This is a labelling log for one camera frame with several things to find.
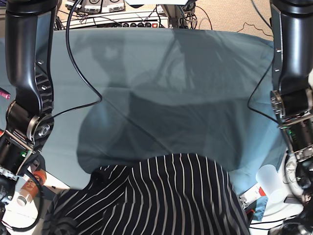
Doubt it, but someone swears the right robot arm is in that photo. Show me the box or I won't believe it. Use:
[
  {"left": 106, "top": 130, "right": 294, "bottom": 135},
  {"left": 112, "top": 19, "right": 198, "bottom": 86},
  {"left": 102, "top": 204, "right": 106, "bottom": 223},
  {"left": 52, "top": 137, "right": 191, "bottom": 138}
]
[{"left": 0, "top": 0, "right": 57, "bottom": 185}]

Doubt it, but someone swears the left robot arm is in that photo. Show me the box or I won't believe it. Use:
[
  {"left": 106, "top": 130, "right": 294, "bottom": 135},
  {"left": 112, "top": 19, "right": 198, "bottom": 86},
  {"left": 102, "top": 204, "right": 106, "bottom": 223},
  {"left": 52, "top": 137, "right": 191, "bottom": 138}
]
[{"left": 270, "top": 0, "right": 313, "bottom": 162}]

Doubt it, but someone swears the white cable bundle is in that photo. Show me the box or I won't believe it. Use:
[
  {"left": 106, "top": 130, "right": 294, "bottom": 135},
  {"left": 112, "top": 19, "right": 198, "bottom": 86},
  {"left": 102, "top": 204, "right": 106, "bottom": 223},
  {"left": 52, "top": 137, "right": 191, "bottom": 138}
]
[{"left": 282, "top": 156, "right": 304, "bottom": 188}]

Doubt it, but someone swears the orange drink bottle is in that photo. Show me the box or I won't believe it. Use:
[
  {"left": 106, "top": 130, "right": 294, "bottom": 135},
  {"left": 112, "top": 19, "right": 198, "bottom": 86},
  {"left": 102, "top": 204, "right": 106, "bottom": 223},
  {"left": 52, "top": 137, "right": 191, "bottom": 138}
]
[{"left": 17, "top": 169, "right": 46, "bottom": 207}]

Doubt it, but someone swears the power strip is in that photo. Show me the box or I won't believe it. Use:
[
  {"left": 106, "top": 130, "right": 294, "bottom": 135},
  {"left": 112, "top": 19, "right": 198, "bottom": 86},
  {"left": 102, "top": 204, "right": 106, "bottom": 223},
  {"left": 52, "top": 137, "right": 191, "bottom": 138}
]
[{"left": 104, "top": 19, "right": 169, "bottom": 28}]

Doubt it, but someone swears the translucent plastic cup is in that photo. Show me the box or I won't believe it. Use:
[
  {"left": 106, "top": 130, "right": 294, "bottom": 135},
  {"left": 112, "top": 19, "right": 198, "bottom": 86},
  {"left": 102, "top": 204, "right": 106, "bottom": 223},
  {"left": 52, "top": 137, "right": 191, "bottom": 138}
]
[{"left": 255, "top": 164, "right": 287, "bottom": 204}]

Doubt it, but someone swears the navy white striped t-shirt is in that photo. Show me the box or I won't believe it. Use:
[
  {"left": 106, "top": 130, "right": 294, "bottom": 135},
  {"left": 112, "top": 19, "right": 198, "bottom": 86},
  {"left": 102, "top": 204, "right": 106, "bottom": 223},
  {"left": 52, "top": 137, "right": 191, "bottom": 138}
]
[{"left": 42, "top": 153, "right": 249, "bottom": 235}]

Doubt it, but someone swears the blue table cloth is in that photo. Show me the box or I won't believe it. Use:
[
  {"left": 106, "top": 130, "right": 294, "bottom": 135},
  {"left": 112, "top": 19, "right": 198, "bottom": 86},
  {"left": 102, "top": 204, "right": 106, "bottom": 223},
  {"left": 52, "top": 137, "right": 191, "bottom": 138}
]
[{"left": 0, "top": 27, "right": 289, "bottom": 221}]

